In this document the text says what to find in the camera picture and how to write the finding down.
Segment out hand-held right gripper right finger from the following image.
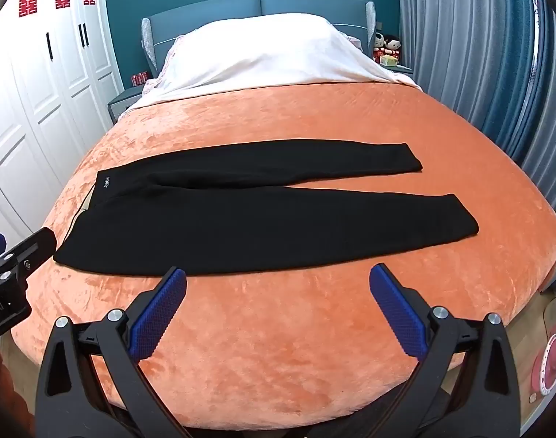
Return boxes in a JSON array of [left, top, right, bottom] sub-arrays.
[[369, 263, 521, 438]]

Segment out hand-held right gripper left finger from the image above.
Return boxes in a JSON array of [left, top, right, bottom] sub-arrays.
[[35, 266, 188, 438]]

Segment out black pants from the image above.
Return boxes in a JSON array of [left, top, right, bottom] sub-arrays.
[[53, 139, 480, 277]]

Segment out white wardrobe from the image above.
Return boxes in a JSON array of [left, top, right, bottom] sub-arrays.
[[0, 0, 126, 256]]

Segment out pink round plastic object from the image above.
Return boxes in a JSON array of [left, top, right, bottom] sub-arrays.
[[529, 301, 556, 403]]

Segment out orange plush blanket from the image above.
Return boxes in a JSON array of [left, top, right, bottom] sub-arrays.
[[8, 83, 556, 425]]

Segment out grey blue curtain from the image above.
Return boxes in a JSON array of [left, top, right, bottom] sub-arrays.
[[396, 0, 556, 220]]

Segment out blue upholstered headboard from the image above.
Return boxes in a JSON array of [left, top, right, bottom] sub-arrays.
[[141, 0, 378, 78]]

